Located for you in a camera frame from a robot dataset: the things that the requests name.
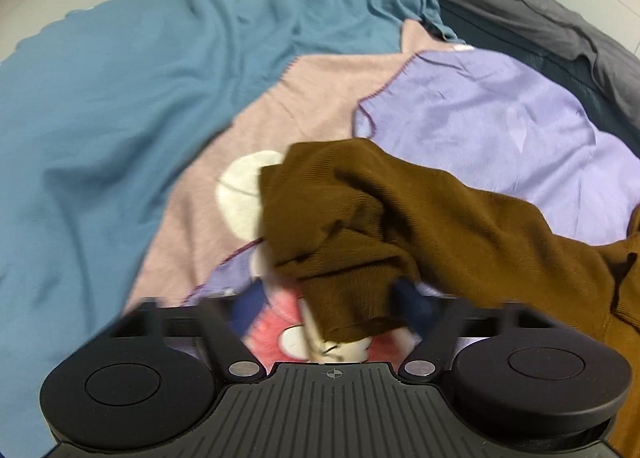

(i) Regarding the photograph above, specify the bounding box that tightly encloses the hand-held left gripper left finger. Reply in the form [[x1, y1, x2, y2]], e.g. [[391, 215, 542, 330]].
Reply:
[[111, 283, 267, 385]]

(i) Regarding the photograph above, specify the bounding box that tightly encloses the brown knit garment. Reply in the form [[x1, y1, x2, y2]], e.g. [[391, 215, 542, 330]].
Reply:
[[257, 137, 640, 458]]

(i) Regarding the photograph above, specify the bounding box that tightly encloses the purple pink printed blanket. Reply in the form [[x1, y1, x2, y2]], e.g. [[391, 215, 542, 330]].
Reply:
[[122, 19, 640, 364]]

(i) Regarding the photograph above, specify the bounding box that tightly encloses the blue quilt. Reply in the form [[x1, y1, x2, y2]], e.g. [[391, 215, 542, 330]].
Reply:
[[0, 0, 462, 458]]

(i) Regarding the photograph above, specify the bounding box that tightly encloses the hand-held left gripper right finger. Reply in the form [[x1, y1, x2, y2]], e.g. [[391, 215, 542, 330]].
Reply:
[[390, 278, 557, 383]]

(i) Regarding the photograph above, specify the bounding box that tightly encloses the dark teal bedding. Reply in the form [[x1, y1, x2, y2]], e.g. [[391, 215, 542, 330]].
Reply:
[[439, 2, 640, 160]]

